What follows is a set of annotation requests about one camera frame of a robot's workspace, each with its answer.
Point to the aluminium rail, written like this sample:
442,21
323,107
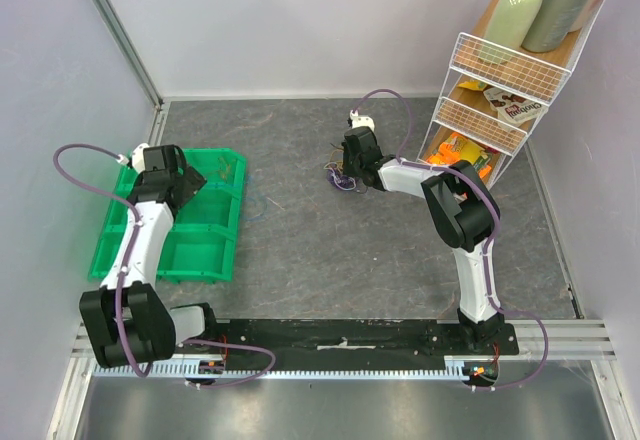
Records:
551,340

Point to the orange snack box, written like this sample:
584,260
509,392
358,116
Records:
456,148

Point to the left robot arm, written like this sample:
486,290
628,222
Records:
126,322

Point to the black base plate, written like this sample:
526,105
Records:
358,345

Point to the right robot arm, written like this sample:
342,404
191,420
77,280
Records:
464,214

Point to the yellow snack bag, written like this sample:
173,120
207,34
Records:
473,85

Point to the white wire shelf rack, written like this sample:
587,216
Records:
518,74

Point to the green compartment bin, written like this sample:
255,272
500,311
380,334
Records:
202,243

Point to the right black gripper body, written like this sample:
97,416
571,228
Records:
351,163

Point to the chobani yogurt pack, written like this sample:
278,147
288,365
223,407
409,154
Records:
511,108

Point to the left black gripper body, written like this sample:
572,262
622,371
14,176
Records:
191,182

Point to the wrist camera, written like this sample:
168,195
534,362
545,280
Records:
135,160
356,120

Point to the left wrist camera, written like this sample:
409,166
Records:
135,160

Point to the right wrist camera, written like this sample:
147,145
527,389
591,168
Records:
356,120

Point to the dark green bottle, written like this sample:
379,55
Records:
552,24

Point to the light green spray bottle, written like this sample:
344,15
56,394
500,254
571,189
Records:
507,28

